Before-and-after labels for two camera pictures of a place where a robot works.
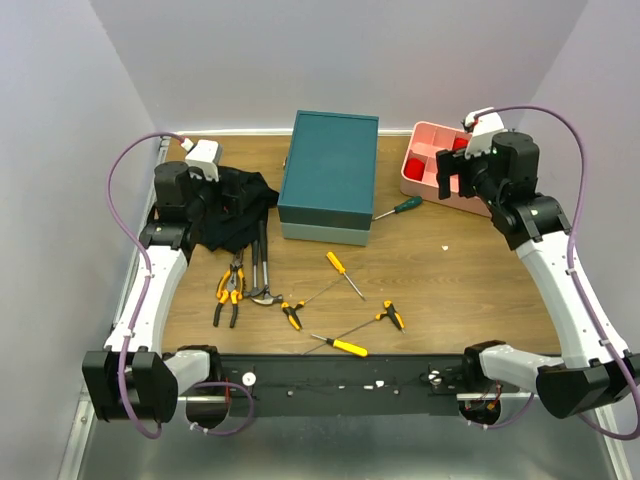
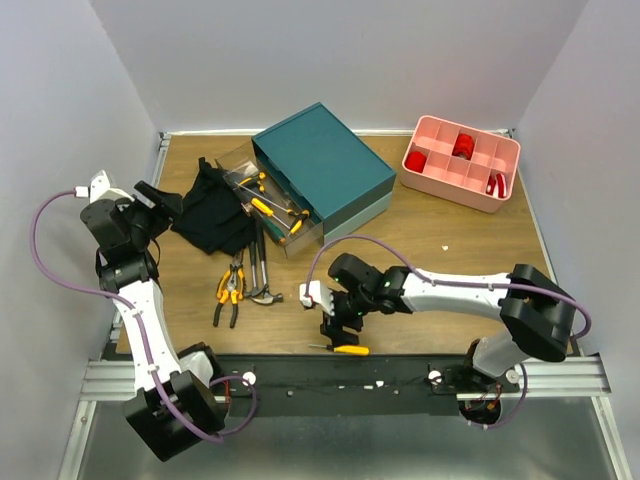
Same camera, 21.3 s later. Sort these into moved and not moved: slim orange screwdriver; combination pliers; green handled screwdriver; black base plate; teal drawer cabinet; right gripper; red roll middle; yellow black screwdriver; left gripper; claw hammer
Moved: green handled screwdriver; teal drawer cabinet; yellow black screwdriver; right gripper; left gripper; slim orange screwdriver
Not moved: claw hammer; black base plate; combination pliers; red roll middle
